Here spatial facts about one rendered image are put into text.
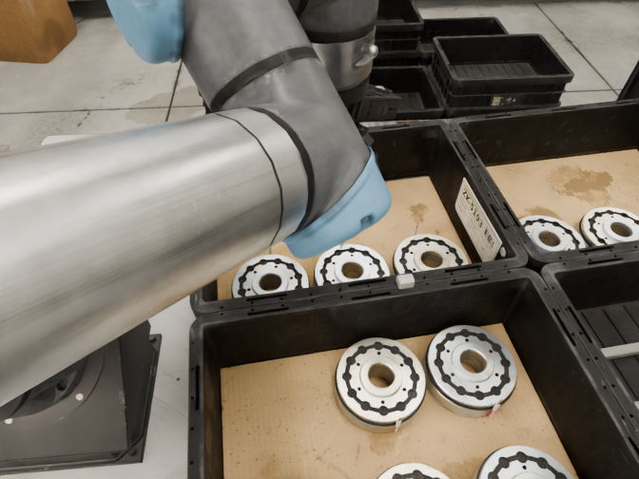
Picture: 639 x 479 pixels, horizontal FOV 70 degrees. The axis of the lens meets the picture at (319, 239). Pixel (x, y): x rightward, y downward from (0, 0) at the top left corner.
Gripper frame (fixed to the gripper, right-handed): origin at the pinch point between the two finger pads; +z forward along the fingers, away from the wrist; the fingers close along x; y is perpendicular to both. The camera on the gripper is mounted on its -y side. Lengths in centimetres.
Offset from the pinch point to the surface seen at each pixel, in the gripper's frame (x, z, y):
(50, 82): -232, 95, -86
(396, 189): 0.1, 12.1, -21.0
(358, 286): 6.8, 2.1, 6.3
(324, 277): 0.3, 9.1, 2.7
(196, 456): 3.4, 2.1, 29.6
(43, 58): -251, 91, -97
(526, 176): 17.7, 12.0, -35.8
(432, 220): 7.9, 12.1, -17.4
